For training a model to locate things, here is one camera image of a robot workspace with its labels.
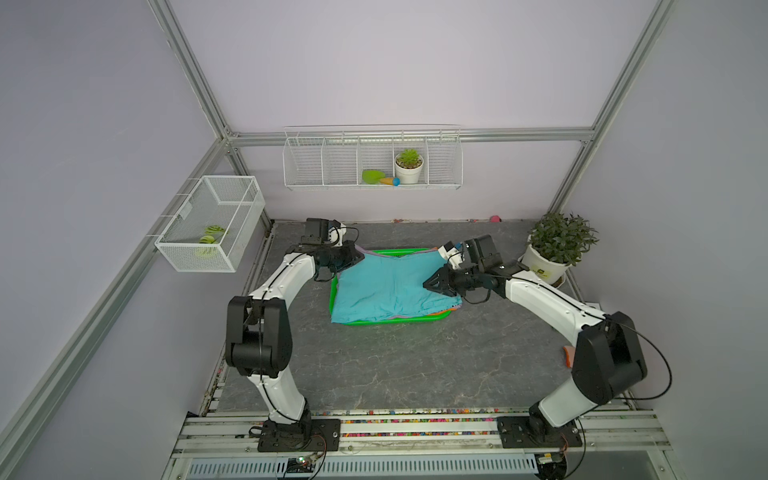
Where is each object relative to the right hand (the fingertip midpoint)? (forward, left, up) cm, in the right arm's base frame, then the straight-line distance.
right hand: (425, 284), depth 82 cm
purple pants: (+18, +19, -7) cm, 27 cm away
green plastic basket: (-7, +10, -7) cm, 14 cm away
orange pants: (-5, -5, -7) cm, 10 cm away
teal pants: (+3, +12, -5) cm, 13 cm away
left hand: (+11, +17, -1) cm, 21 cm away
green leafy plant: (+14, -42, +4) cm, 44 cm away
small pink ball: (+44, -34, -19) cm, 58 cm away
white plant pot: (+10, -41, -9) cm, 44 cm away
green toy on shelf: (+36, +14, +9) cm, 39 cm away
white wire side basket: (+21, +56, +12) cm, 61 cm away
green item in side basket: (+7, +55, +14) cm, 57 cm away
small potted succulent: (+33, +4, +15) cm, 37 cm away
